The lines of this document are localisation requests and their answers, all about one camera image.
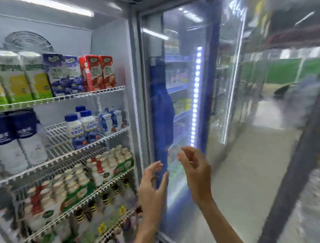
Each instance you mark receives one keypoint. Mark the white display refrigerator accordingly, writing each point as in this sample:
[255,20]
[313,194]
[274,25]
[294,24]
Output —
[110,50]

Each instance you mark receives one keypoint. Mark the pack of small white bottles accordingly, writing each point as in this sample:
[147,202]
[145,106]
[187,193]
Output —
[57,195]
[112,162]

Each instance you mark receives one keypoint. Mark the person's right forearm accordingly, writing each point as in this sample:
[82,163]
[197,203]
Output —
[222,227]

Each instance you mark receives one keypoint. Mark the row of striped cap bottles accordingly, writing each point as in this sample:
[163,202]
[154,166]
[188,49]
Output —
[105,197]

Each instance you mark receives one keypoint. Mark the person's right hand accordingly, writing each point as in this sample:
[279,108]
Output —
[198,177]

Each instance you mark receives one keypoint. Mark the person's left forearm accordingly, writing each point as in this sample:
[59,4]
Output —
[147,232]

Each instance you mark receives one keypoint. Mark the strawberry print drink carton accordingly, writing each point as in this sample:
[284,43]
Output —
[83,72]
[108,72]
[95,72]

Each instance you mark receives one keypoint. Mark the white round fan grille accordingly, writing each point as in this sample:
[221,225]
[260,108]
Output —
[27,41]

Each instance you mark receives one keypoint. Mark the person's left hand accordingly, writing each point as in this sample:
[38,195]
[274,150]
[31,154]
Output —
[152,197]

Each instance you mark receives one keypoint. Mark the blueberry print drink carton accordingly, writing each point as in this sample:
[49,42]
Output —
[75,75]
[57,75]

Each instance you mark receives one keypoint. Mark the glass fridge door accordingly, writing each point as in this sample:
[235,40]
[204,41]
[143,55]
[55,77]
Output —
[143,75]

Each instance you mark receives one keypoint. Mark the white LED light strip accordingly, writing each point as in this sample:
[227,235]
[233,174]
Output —
[196,95]

